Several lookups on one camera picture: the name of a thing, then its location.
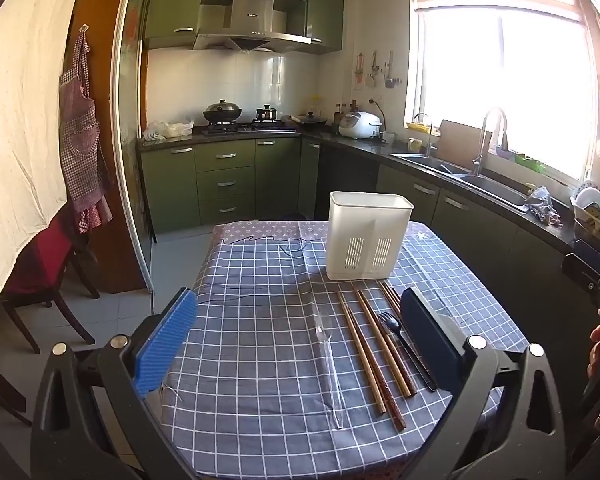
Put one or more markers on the small black pot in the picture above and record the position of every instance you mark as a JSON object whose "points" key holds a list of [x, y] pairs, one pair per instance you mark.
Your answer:
{"points": [[267, 113]]}

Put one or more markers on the black plastic fork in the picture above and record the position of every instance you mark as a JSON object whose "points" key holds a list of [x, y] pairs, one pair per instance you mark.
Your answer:
{"points": [[389, 324]]}

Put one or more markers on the hanging kitchen tools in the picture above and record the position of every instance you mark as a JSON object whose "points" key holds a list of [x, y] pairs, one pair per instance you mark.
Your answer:
{"points": [[377, 70]]}

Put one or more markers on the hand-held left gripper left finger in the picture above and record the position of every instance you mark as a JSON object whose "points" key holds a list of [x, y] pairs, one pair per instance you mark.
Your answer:
{"points": [[165, 345]]}

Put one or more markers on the group of seasoning bottles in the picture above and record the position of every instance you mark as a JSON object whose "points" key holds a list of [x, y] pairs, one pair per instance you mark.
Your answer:
{"points": [[345, 112]]}

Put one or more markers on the white rice cooker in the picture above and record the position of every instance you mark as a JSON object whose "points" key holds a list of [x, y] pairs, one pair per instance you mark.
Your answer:
{"points": [[359, 125]]}

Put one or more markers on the tall steel faucet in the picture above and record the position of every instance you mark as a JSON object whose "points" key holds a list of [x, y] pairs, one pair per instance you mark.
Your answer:
{"points": [[480, 145]]}

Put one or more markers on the gas stove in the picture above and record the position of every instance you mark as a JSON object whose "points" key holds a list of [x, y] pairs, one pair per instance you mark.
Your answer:
{"points": [[245, 126]]}

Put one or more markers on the green upper kitchen cabinets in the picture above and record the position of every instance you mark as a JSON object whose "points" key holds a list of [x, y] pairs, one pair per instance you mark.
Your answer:
{"points": [[175, 7]]}

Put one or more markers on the small steel faucet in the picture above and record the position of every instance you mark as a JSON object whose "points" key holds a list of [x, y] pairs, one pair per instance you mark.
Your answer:
{"points": [[430, 135]]}

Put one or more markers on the wooden chair with red cushion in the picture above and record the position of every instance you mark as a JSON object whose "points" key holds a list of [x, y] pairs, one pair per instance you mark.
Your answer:
{"points": [[45, 260]]}

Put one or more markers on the white hanging cloth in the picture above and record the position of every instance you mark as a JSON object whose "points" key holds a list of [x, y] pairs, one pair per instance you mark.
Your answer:
{"points": [[20, 125]]}

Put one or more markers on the brown cutting board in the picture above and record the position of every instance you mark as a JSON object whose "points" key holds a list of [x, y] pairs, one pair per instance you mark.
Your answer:
{"points": [[455, 145]]}

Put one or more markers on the sliding door frame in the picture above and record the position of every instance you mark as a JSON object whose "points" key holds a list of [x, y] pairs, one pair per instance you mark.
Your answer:
{"points": [[130, 135]]}

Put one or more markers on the crumpled grey rag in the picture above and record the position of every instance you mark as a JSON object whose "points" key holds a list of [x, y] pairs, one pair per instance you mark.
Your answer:
{"points": [[542, 205]]}

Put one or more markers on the purple printed cloth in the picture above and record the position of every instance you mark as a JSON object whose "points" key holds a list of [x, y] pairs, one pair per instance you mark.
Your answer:
{"points": [[260, 232]]}

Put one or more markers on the clear plastic spoon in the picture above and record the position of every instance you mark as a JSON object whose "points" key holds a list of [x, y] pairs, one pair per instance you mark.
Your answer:
{"points": [[328, 370]]}

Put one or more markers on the dark brown wooden chopstick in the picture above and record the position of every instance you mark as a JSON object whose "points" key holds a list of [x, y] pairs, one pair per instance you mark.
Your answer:
{"points": [[387, 400]]}

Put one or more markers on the kitchen window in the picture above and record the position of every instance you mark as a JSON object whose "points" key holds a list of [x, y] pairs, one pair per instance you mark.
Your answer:
{"points": [[505, 90]]}

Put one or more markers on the white plastic bag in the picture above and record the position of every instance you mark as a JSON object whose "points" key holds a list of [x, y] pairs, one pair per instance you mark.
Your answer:
{"points": [[167, 129]]}

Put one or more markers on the white plastic utensil holder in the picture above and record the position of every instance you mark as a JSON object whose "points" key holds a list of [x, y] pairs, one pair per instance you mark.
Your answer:
{"points": [[367, 232]]}

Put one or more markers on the black kitchen countertop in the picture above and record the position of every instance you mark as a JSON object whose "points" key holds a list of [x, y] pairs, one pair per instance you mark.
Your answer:
{"points": [[360, 144]]}

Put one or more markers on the person's right hand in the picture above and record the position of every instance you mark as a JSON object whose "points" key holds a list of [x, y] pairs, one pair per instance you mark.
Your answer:
{"points": [[596, 350]]}

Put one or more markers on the steel range hood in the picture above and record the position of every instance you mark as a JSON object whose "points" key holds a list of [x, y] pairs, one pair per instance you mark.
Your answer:
{"points": [[250, 25]]}

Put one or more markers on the red checked apron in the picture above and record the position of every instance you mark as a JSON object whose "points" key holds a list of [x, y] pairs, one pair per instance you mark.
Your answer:
{"points": [[82, 150]]}

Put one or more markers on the frying pan with lid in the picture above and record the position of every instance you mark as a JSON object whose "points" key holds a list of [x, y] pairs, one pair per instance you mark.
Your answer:
{"points": [[310, 119]]}

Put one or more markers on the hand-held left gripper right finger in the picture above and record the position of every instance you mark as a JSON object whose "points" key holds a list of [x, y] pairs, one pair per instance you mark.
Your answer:
{"points": [[430, 340]]}

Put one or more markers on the dish rack with plates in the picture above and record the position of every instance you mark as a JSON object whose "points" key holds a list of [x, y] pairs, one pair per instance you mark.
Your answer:
{"points": [[590, 210]]}

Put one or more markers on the black wok with lid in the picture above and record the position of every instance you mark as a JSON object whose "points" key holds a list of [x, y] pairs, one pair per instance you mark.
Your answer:
{"points": [[222, 111]]}

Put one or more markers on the pale mug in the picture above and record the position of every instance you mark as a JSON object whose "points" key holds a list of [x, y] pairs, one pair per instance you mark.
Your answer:
{"points": [[414, 145]]}

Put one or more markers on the steel double sink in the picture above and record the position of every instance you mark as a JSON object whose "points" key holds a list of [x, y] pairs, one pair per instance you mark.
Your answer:
{"points": [[480, 182]]}

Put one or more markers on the dark wooden chair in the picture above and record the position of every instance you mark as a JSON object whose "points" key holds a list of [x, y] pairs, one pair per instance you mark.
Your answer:
{"points": [[0, 390]]}

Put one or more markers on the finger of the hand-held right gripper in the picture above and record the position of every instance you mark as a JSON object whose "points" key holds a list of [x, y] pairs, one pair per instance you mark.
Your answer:
{"points": [[587, 272]]}

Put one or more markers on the grey checked tablecloth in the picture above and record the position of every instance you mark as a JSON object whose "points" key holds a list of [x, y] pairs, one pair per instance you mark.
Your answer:
{"points": [[260, 350]]}

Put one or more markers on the small clear container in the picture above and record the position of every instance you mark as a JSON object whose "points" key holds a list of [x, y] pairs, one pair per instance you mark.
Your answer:
{"points": [[387, 137]]}

